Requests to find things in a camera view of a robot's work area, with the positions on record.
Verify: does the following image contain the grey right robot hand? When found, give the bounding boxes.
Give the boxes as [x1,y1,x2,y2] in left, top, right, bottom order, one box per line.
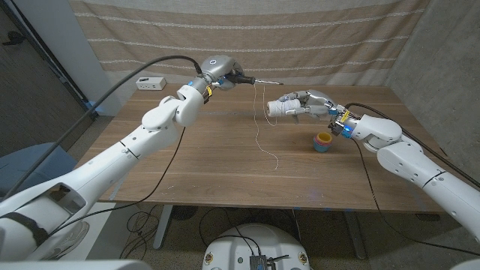
[277,88,343,125]

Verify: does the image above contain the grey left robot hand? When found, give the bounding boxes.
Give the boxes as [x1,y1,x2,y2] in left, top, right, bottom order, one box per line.
[194,55,245,93]

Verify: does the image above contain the black handled screwdriver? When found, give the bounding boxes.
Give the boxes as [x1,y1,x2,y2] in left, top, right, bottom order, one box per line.
[224,73,284,86]

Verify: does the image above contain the white string spool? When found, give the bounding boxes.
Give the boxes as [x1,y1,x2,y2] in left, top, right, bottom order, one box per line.
[266,98,302,118]

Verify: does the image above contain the white string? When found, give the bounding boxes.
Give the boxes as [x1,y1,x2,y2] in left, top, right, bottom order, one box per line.
[253,82,281,170]

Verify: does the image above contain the beige striped cloth backdrop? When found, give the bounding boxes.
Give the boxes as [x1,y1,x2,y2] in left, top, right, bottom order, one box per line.
[69,0,432,86]

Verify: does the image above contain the colourful stacked cups toy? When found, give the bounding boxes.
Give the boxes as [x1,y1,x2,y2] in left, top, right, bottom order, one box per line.
[313,131,334,153]

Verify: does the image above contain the white power strip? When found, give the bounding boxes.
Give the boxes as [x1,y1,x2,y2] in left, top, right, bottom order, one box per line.
[135,76,167,92]

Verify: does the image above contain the grey table leg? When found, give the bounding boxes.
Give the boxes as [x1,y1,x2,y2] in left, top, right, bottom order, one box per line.
[343,211,368,260]
[152,204,174,251]

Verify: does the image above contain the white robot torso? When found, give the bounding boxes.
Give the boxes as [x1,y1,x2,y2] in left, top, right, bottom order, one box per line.
[201,223,311,270]

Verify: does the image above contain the white floor board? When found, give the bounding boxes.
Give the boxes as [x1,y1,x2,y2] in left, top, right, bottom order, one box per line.
[74,202,117,260]

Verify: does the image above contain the blue upholstered chair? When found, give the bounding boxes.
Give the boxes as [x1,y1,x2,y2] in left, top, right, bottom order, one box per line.
[0,141,78,200]

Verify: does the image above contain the white sneaker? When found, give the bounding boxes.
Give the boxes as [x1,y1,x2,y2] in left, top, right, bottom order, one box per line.
[52,220,91,260]

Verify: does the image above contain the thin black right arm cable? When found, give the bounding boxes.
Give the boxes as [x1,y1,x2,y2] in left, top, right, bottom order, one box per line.
[352,138,480,258]

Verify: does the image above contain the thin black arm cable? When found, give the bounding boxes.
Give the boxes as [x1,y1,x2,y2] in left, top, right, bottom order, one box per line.
[48,127,187,237]
[352,138,480,258]

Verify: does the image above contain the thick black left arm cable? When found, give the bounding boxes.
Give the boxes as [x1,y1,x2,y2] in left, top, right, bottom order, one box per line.
[1,55,203,200]

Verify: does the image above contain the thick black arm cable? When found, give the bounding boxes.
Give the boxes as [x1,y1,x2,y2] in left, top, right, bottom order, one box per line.
[1,55,203,200]
[344,102,480,188]

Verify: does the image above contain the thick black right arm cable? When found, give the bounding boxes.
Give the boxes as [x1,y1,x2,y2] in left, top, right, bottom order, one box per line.
[344,102,480,188]

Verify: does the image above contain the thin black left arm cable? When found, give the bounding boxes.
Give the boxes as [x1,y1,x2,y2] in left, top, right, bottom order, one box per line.
[48,127,187,237]

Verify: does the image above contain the black torso cable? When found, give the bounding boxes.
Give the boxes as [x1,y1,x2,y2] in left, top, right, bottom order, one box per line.
[198,207,263,257]

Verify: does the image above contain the black door frame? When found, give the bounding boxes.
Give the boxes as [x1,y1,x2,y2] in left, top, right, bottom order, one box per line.
[0,0,99,121]

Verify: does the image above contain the black floor cables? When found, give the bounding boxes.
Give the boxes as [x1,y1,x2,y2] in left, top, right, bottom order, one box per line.
[118,204,177,260]

